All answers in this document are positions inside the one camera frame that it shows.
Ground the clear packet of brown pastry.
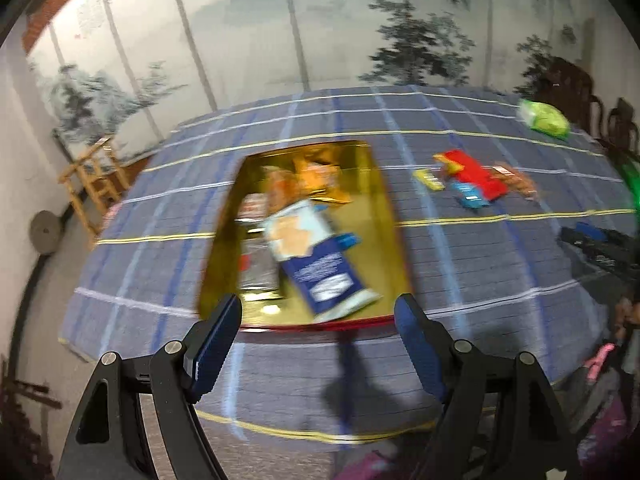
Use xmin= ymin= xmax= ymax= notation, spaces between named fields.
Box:
xmin=492 ymin=162 xmax=540 ymax=201

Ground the red and gold tin box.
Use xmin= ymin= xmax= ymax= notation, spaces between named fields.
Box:
xmin=199 ymin=140 xmax=413 ymax=332

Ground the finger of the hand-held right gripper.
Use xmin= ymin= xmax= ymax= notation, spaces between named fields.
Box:
xmin=559 ymin=227 xmax=640 ymax=291
xmin=574 ymin=221 xmax=640 ymax=256

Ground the navy blue snack packet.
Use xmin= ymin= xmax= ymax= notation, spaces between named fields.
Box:
xmin=277 ymin=232 xmax=381 ymax=323

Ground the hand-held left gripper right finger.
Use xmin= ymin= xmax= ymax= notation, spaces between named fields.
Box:
xmin=394 ymin=293 xmax=583 ymax=480

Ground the person's pink patterned clothing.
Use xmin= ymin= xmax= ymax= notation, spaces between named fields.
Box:
xmin=552 ymin=342 xmax=640 ymax=478

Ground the dark wooden stand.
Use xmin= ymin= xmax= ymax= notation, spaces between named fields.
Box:
xmin=0 ymin=355 xmax=63 ymax=480

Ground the bamboo chair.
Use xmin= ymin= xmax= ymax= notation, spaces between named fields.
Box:
xmin=57 ymin=132 xmax=133 ymax=238

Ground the pale biscuit packet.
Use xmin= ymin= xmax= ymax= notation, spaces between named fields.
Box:
xmin=262 ymin=200 xmax=336 ymax=261

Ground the green snack bag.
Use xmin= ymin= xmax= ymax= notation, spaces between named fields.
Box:
xmin=517 ymin=98 xmax=572 ymax=141

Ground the landscape painted folding screen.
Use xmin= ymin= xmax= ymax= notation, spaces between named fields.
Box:
xmin=22 ymin=0 xmax=601 ymax=171

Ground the brown and red snack packet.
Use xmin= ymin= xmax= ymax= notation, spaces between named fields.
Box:
xmin=235 ymin=192 xmax=268 ymax=221

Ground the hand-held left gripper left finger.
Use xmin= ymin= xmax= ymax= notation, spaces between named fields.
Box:
xmin=56 ymin=293 xmax=244 ymax=480

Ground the orange snack packet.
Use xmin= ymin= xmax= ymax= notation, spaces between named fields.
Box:
xmin=292 ymin=152 xmax=353 ymax=206

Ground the dark grey snack packet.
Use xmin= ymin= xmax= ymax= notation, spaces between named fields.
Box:
xmin=240 ymin=230 xmax=281 ymax=296

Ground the round grey millstone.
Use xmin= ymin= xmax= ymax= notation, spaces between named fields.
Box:
xmin=28 ymin=210 xmax=63 ymax=256

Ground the dark carved wooden chair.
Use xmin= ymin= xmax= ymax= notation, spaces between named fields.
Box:
xmin=530 ymin=56 xmax=608 ymax=136
xmin=602 ymin=97 xmax=640 ymax=161

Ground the small yellow snack packet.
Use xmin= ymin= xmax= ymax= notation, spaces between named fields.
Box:
xmin=412 ymin=167 xmax=446 ymax=192

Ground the clear packet of nuts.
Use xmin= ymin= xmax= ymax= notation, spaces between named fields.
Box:
xmin=267 ymin=165 xmax=301 ymax=211

